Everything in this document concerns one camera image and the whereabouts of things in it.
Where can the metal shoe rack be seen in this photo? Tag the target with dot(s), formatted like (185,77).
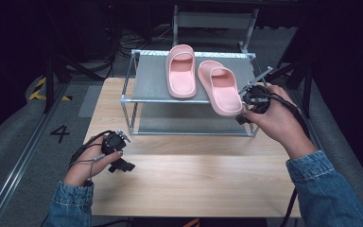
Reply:
(151,78)

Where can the person's left hand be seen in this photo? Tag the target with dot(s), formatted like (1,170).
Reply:
(85,165)

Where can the person's right hand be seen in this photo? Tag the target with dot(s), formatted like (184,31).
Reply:
(280,124)

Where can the orange object under table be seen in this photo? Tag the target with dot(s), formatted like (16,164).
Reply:
(191,223)

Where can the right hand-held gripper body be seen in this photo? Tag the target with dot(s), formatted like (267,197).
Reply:
(258,99)

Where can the metal floor rail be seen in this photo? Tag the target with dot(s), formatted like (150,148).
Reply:
(22,157)

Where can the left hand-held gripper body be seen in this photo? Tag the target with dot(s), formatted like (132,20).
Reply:
(115,143)

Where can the grey metal frame stand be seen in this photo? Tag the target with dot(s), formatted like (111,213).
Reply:
(214,20)

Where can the black tripod stand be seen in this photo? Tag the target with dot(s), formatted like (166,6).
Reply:
(49,85)
(307,85)

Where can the pink foam slipper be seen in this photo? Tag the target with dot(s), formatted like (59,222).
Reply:
(181,75)
(222,91)

